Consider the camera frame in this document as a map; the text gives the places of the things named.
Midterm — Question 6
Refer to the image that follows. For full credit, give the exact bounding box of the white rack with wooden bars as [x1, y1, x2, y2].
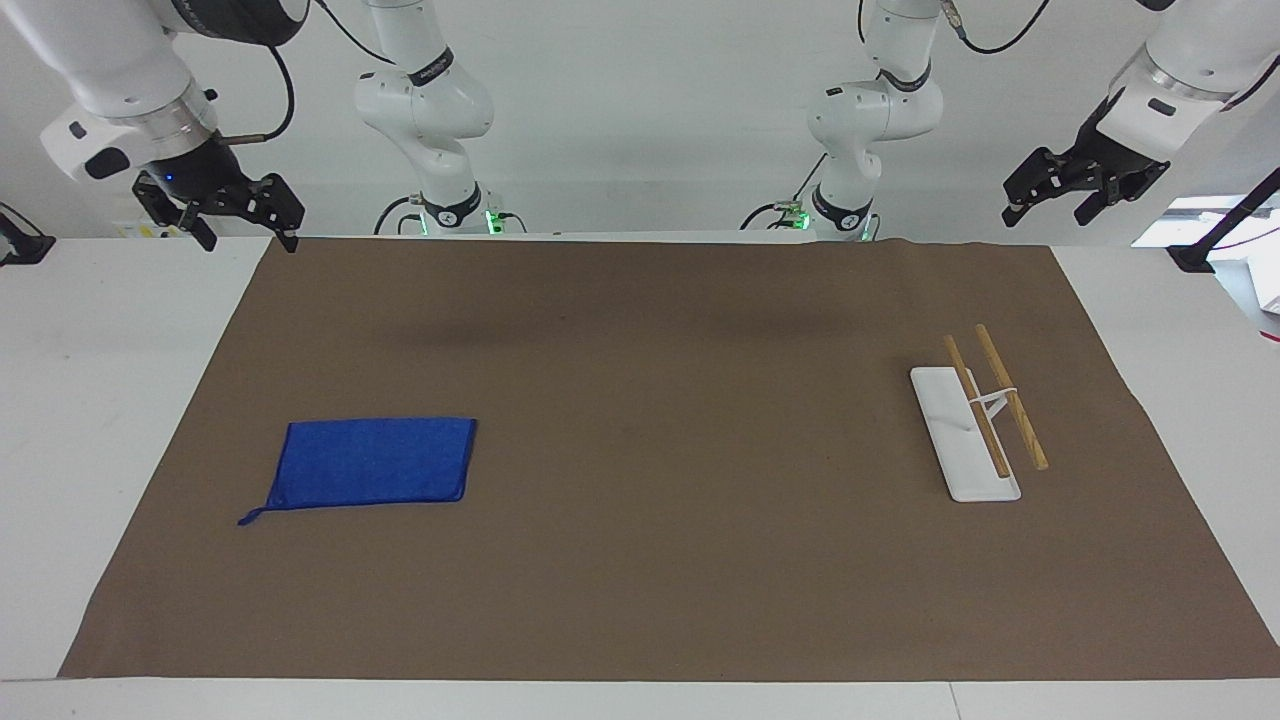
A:
[909, 322, 1051, 504]

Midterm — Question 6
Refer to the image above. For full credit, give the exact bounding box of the blue towel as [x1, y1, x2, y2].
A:
[237, 416, 479, 528]

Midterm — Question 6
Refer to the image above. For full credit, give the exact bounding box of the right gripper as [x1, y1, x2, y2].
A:
[132, 133, 307, 253]

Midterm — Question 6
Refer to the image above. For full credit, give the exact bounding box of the black stand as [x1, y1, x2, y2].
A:
[1166, 166, 1280, 274]
[0, 203, 57, 268]

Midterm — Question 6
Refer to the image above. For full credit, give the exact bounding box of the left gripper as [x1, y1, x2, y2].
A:
[1002, 98, 1172, 229]

